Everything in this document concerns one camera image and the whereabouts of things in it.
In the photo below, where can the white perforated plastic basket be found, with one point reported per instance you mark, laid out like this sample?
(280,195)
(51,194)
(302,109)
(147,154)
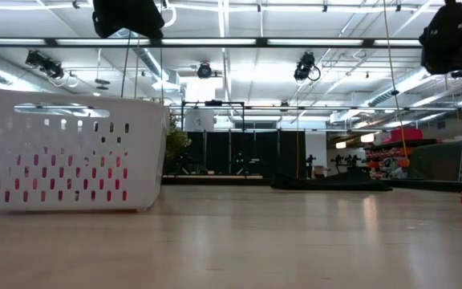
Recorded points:
(147,160)

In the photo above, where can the dark grey panel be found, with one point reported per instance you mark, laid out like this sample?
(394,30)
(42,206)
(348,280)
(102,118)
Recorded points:
(435,160)

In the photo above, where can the red storage shelf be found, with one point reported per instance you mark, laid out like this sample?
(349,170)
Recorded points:
(405,134)

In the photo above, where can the green artificial potted plant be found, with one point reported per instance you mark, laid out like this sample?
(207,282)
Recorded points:
(177,140)

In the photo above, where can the black curtain partition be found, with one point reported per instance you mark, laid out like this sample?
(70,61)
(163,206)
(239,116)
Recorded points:
(263,152)

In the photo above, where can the black aluminium rig frame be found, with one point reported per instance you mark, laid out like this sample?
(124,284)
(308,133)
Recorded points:
(94,41)

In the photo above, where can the round black hanging camera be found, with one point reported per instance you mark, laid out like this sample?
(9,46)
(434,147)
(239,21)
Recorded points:
(204,71)

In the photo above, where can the black ceiling camera mount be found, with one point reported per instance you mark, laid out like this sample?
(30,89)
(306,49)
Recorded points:
(44,64)

